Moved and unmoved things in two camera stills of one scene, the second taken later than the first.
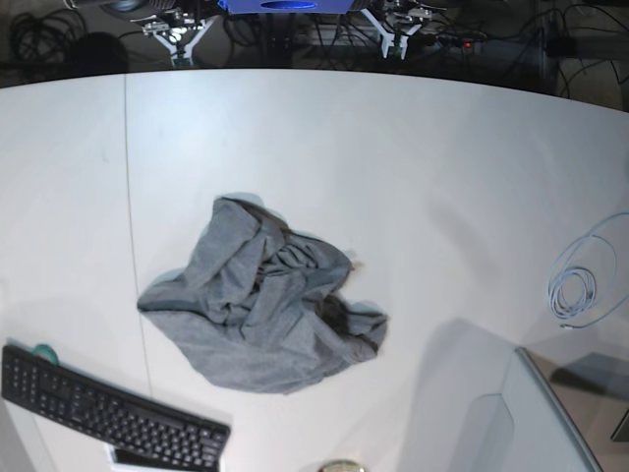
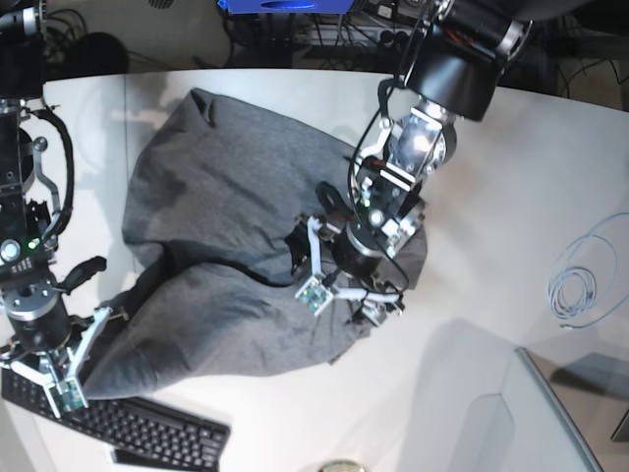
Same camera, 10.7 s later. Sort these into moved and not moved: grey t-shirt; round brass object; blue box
Moved: grey t-shirt
Not moved: blue box; round brass object
